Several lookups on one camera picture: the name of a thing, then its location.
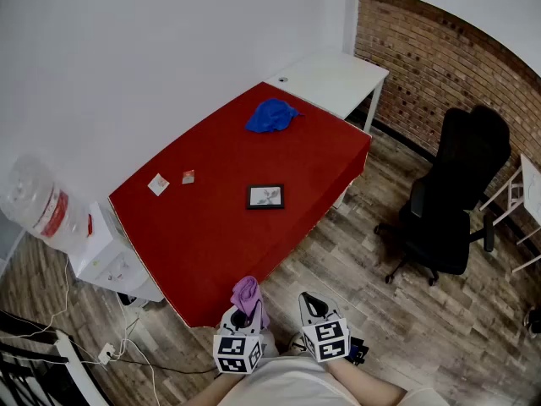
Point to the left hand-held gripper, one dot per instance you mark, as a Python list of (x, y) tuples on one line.
[(236, 353)]

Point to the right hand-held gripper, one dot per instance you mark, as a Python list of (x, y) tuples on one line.
[(327, 341)]

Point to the purple cloth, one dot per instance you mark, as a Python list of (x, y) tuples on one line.
[(247, 296)]

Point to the black framed picture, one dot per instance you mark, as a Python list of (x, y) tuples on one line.
[(265, 197)]

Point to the person's left forearm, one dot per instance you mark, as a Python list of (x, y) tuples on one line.
[(211, 391)]

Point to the person's right forearm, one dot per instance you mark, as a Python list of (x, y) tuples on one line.
[(367, 383)]

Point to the person's white shirt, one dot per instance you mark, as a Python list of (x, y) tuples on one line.
[(287, 383)]

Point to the red table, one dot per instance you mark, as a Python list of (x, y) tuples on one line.
[(211, 239)]

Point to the white power strip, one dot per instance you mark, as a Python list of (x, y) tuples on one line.
[(106, 353)]

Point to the white water dispenser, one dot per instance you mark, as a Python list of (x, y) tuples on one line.
[(110, 248)]

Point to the small red packet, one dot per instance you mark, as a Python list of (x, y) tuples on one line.
[(188, 177)]

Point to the white paper card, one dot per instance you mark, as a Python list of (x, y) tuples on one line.
[(158, 184)]

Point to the black office chair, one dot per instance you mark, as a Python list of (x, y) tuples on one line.
[(534, 319), (456, 193)]

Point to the blue cloth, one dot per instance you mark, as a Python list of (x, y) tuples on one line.
[(270, 116)]

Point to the black metal rack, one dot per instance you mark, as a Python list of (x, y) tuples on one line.
[(25, 379)]

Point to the white desk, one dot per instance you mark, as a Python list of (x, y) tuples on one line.
[(329, 83)]

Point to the white slatted table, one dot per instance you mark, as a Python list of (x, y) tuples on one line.
[(533, 188)]

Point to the white metal post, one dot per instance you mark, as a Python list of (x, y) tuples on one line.
[(74, 362)]

